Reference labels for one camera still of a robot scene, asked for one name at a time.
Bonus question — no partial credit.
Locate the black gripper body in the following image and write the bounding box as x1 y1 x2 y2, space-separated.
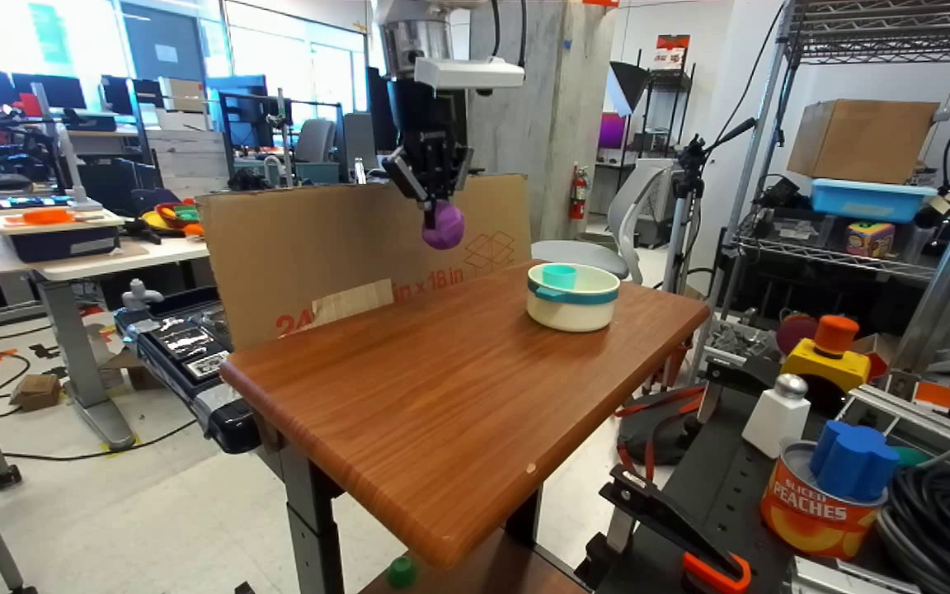
389 82 471 192

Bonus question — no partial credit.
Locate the purple toy ball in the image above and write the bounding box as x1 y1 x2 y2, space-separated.
418 198 470 255

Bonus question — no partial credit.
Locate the white warmer with teal band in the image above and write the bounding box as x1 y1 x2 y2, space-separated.
523 260 622 337

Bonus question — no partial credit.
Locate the white toy figure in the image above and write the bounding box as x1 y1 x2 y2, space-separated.
118 277 166 324

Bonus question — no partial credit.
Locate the orange toy cylinder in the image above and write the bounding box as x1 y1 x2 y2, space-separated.
812 314 860 355

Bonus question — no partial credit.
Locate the yellow toy block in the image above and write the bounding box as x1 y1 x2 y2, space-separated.
781 337 875 396

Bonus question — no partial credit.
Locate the colourful toy cube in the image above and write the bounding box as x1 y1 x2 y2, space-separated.
845 222 898 260

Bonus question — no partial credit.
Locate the blue hexagonal toy block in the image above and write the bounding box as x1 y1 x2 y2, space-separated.
809 420 903 505

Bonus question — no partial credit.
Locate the black computer monitor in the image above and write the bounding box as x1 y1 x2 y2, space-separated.
366 65 403 160

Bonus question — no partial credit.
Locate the brown cardboard panel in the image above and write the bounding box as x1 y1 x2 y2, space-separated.
197 172 534 355

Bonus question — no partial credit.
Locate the red fire extinguisher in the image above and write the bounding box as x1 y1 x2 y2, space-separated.
566 163 591 225

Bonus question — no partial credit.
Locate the grey office chair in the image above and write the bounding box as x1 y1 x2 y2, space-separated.
530 156 683 286

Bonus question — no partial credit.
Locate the black tool tray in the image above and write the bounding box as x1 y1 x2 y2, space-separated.
125 300 263 457

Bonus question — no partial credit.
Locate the white grey desk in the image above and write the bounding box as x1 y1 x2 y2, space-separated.
0 228 212 451

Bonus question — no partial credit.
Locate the black tray with orange plate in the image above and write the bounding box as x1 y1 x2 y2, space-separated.
0 198 128 263

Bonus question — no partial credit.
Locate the green small ball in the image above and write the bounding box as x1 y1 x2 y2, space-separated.
386 556 423 591

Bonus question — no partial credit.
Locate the white shaker bottle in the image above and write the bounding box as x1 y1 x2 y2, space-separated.
738 369 814 462

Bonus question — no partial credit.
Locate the brown cardboard box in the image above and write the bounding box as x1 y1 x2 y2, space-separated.
784 98 940 188

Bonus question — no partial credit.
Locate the blue plastic bin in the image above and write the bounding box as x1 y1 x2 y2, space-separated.
809 177 940 228

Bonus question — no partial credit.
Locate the wooden block on floor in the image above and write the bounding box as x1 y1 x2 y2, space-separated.
6 373 66 416

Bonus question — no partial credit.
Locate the orange black clamp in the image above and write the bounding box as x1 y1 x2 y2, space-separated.
679 549 754 594

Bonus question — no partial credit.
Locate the orange peaches can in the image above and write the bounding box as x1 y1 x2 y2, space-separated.
758 442 893 561

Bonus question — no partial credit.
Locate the black camera tripod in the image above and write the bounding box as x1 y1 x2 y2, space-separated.
660 117 763 296

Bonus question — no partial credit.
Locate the metal wire shelf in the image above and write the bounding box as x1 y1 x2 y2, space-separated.
689 0 950 383

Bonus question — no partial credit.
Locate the black coiled cable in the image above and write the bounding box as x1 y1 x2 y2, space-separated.
875 467 950 594

